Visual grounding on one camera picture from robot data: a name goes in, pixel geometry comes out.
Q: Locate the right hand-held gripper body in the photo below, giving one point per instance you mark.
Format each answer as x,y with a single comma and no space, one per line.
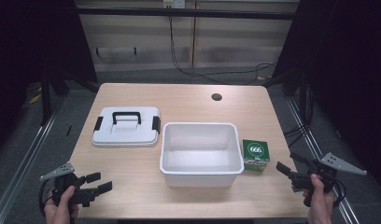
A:
300,182

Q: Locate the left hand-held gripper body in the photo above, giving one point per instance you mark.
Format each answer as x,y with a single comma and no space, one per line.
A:
81,195

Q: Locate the green cardboard box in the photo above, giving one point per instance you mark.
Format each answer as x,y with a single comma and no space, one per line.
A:
256,150

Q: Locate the white plastic storage bin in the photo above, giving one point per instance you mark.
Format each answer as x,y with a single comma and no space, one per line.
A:
201,155

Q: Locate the person's left hand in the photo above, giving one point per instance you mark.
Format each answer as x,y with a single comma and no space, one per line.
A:
62,211

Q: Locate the person's right hand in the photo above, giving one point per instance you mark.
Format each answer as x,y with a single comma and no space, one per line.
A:
319,205

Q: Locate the small black stick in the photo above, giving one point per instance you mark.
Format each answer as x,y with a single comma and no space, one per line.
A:
68,130

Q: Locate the black metal stand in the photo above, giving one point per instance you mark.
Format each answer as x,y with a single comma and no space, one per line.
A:
46,99

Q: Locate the black curtain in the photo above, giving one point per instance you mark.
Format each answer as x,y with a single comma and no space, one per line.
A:
30,46
350,77

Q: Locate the yellow floor tape piece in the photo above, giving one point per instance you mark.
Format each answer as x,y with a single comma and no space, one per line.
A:
35,99

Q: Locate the round grey table grommet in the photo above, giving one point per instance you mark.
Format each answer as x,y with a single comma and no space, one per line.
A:
216,96

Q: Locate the aluminium floor rail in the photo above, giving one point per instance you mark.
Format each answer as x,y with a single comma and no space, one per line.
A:
322,149
22,165

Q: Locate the black horizontal frame bar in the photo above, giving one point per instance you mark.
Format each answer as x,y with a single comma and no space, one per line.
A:
185,13

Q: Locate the white wall power outlet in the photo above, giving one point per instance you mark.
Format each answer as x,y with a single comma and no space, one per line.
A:
174,3

